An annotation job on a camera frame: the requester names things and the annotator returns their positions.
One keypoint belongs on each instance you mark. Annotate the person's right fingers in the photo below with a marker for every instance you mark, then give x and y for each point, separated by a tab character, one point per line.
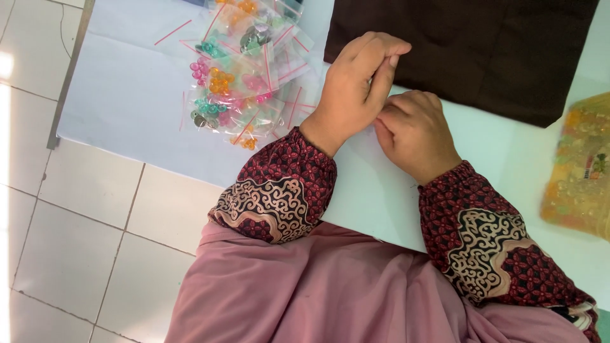
387	121

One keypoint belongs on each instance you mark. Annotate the pink garment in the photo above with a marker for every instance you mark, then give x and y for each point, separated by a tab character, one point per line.
324	290

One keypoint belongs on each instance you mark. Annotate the person's right hand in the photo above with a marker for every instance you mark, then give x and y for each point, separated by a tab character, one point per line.
419	136

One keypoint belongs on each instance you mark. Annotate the pile of small bead bags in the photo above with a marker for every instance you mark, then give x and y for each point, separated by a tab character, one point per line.
238	81

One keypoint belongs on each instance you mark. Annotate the person's left hand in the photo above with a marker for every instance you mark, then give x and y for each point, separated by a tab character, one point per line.
345	95

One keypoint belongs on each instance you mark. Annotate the dark brown cloth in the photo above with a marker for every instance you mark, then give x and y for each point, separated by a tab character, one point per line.
476	47

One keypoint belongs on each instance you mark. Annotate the yellow plastic bag of beads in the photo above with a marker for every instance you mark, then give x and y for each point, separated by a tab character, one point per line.
579	166

